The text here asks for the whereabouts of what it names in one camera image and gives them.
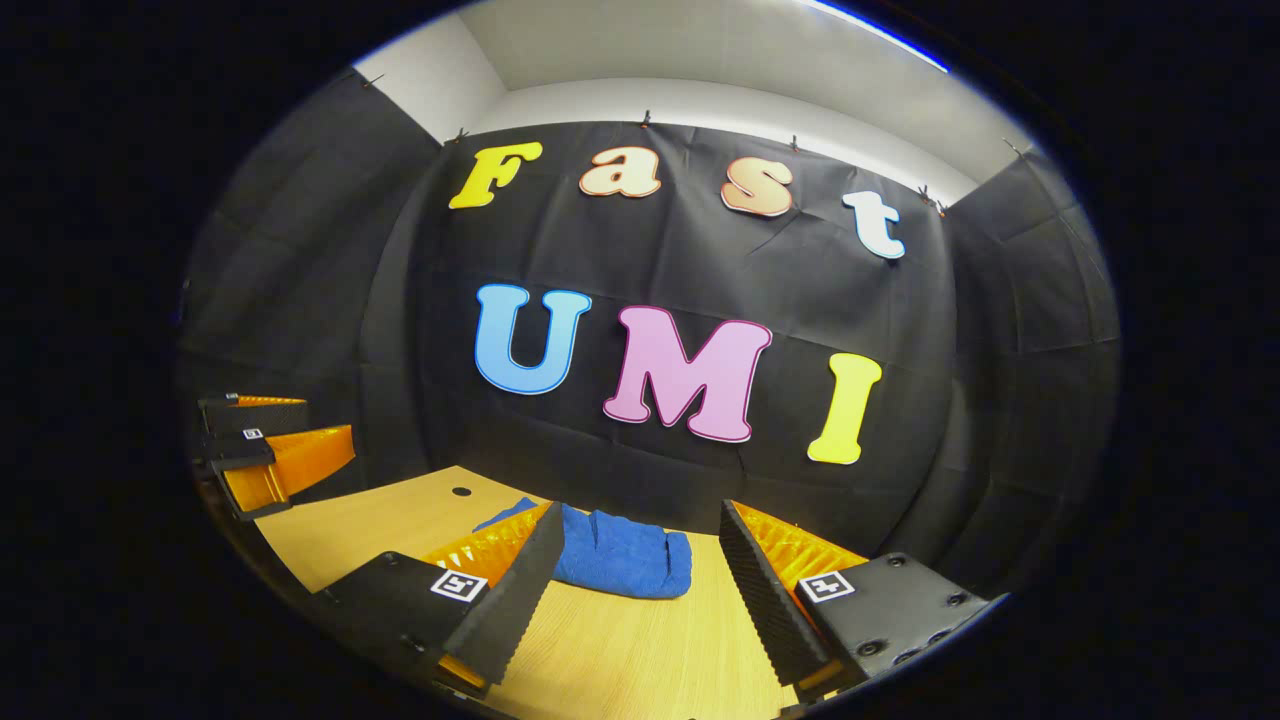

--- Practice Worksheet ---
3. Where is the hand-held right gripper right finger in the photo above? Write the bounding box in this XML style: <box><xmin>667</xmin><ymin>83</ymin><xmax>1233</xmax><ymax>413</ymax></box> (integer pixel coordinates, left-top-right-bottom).
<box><xmin>719</xmin><ymin>499</ymin><xmax>993</xmax><ymax>707</ymax></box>

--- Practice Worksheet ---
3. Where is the blue jacket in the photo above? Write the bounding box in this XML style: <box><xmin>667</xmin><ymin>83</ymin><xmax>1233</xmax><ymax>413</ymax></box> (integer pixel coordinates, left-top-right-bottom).
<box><xmin>472</xmin><ymin>497</ymin><xmax>694</xmax><ymax>601</ymax></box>

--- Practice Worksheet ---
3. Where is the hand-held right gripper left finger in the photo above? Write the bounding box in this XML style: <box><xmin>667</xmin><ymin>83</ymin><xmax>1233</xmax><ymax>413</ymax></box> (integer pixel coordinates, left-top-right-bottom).
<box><xmin>318</xmin><ymin>500</ymin><xmax>567</xmax><ymax>698</ymax></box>

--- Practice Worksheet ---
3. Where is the black backdrop cloth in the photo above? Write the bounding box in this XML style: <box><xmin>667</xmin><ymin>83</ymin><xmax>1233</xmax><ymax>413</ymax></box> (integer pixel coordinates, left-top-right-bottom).
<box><xmin>175</xmin><ymin>65</ymin><xmax>1121</xmax><ymax>601</ymax></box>

